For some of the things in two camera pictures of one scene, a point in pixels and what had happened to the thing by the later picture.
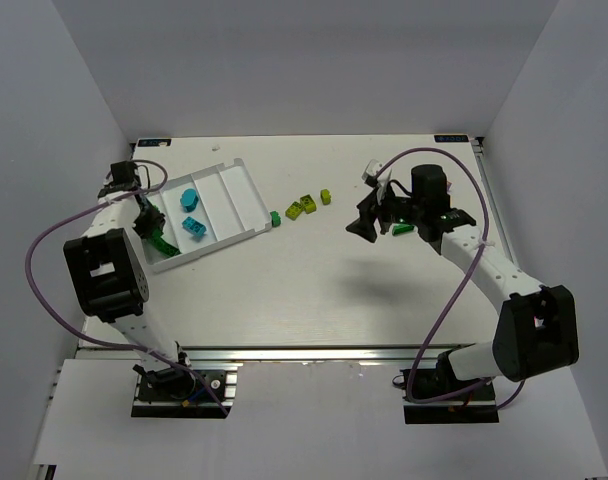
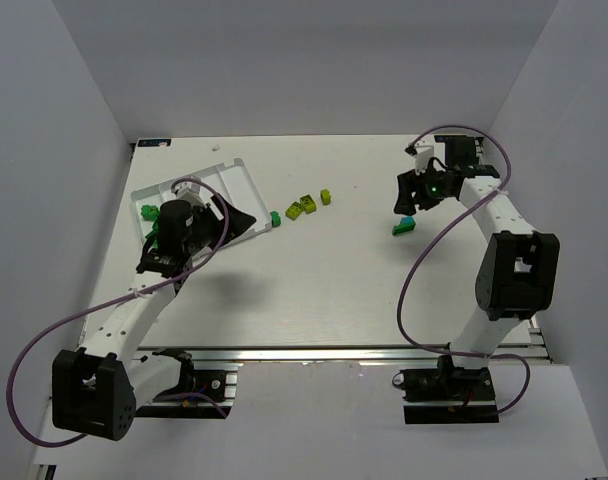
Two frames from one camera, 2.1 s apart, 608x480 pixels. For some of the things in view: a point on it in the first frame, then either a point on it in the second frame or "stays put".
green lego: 401,228 stays put
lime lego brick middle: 308,203 stays put
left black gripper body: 151,223 -> 222,220
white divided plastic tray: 204,210 stays put
